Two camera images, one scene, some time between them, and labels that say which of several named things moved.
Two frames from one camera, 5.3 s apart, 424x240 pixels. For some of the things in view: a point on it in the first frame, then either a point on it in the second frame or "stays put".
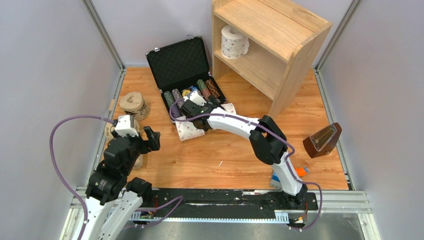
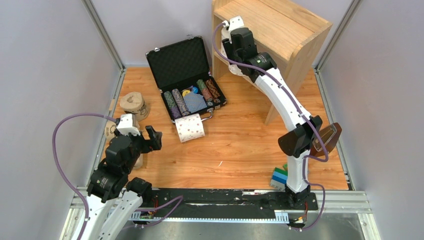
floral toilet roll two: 187,130 stays put
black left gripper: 153,142 stays put
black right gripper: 203,106 → 228,47
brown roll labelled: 139,162 stays put
